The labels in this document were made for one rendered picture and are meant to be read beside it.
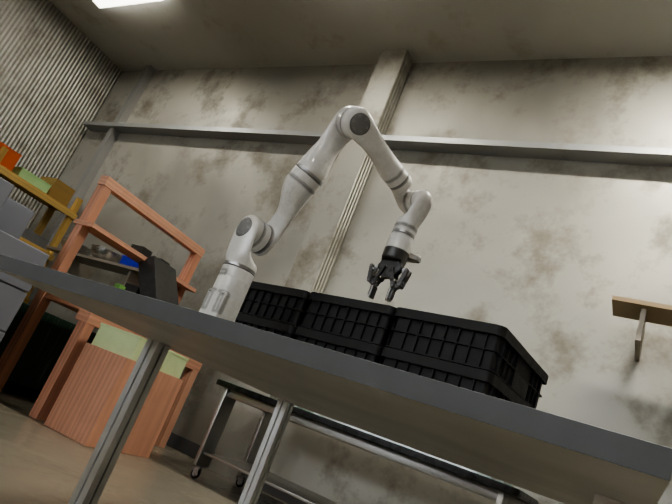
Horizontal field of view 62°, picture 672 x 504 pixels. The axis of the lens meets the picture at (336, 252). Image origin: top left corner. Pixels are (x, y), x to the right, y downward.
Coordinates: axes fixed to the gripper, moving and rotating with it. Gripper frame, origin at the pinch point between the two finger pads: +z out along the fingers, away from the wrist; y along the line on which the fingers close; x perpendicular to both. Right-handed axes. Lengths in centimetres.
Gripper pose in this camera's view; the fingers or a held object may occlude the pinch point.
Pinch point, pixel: (380, 295)
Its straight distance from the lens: 161.3
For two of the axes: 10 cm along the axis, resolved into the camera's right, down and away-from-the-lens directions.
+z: -3.7, 8.8, -3.0
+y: 7.6, 1.0, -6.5
